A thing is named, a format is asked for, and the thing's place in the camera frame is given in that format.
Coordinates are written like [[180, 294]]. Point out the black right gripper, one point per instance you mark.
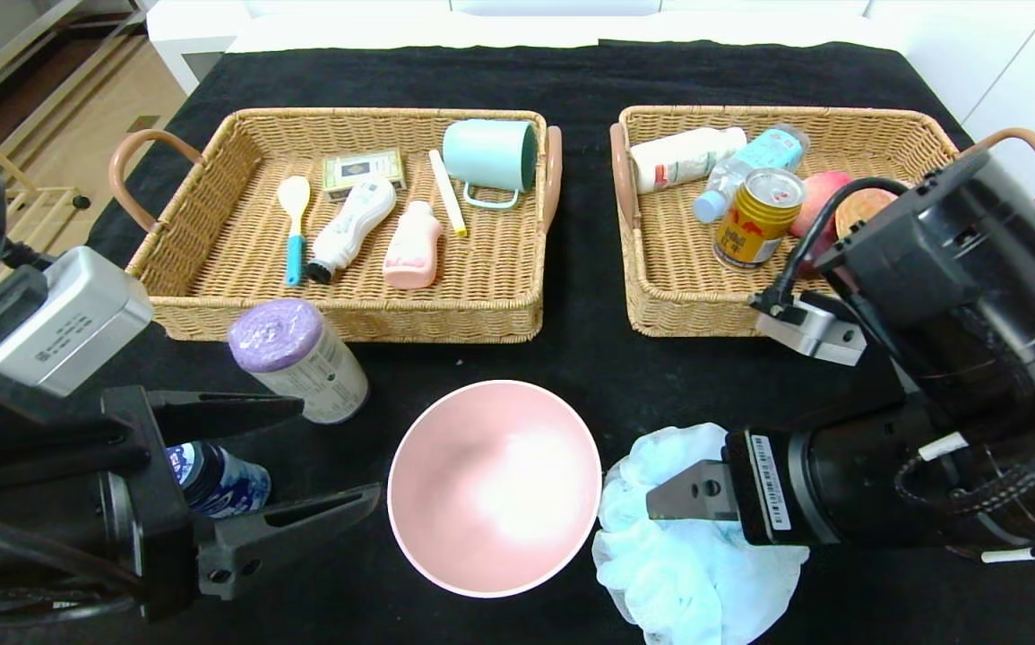
[[769, 485]]

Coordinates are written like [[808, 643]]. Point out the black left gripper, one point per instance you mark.
[[151, 502]]

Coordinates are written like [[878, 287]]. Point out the light blue bath loofah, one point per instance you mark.
[[678, 582]]

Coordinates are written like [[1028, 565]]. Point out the white canister purple top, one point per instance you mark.
[[320, 376]]

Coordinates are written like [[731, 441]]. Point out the yellow drink can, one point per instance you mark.
[[754, 228]]

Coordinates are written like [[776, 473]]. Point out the orange bread bun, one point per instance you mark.
[[858, 213]]

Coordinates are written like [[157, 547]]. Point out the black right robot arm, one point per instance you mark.
[[974, 269]]

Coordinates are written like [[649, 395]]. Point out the pink bowl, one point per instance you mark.
[[495, 488]]

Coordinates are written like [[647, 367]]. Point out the white bottle black cap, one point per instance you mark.
[[354, 224]]

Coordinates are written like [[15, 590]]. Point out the small pink bottle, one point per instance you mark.
[[411, 253]]

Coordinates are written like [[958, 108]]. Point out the clear water bottle blue label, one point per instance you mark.
[[732, 184]]

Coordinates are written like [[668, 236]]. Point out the wooden rack with wheels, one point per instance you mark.
[[80, 202]]

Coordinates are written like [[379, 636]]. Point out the small green gold card box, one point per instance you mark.
[[360, 168]]

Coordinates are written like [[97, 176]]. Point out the red peach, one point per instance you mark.
[[817, 184]]

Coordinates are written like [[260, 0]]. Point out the white milk bottle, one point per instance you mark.
[[678, 159]]

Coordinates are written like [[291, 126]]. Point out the white stick yellow tip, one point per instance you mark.
[[446, 193]]

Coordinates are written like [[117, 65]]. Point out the teal mug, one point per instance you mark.
[[486, 154]]

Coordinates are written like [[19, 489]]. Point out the black table cloth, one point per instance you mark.
[[571, 81]]

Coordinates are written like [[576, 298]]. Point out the white furniture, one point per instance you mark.
[[199, 27]]

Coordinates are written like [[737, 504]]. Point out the white cabinet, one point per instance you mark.
[[1028, 81]]

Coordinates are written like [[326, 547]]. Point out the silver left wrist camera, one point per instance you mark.
[[69, 322]]

